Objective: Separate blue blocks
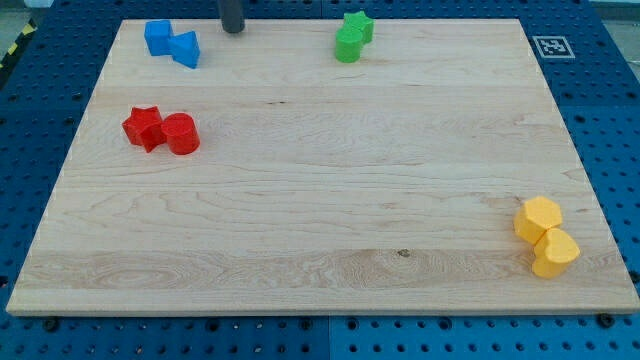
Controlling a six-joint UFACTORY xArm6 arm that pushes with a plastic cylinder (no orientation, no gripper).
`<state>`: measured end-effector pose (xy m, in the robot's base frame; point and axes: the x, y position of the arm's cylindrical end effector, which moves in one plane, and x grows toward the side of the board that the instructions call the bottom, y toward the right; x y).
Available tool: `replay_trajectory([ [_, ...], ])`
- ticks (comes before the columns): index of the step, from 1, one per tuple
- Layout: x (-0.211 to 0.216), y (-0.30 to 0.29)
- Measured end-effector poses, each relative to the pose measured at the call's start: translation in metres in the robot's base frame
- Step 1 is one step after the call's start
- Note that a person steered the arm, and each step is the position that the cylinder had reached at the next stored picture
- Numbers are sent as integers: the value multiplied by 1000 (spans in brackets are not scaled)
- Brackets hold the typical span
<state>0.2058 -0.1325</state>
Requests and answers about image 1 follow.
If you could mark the wooden board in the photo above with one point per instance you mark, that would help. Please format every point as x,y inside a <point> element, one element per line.
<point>387,186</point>

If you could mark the green cylinder block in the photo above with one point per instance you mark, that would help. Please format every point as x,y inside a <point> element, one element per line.
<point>349,43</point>

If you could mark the red cylinder block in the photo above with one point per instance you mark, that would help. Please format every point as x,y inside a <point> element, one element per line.
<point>181,133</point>

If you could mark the green star block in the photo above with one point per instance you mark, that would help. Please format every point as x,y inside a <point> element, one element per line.
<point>360,21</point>

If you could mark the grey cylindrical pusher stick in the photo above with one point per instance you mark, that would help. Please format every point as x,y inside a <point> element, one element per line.
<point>231,15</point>

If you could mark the red star block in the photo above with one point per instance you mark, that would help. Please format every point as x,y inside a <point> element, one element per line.
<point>143,128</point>

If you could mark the blue triangle block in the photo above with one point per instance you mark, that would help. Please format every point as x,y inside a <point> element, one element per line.
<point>184,49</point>

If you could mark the blue cube block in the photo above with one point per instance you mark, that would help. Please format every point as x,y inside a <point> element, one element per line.
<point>157,34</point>

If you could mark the yellow hexagon block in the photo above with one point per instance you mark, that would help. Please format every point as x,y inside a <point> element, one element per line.
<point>535,217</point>

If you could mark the yellow heart block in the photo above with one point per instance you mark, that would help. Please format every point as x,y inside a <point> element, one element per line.
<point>554,253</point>

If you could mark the white fiducial marker tag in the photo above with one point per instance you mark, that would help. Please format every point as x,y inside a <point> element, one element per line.
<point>553,47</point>

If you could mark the yellow black hazard tape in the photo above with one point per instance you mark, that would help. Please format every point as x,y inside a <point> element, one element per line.
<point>17,48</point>

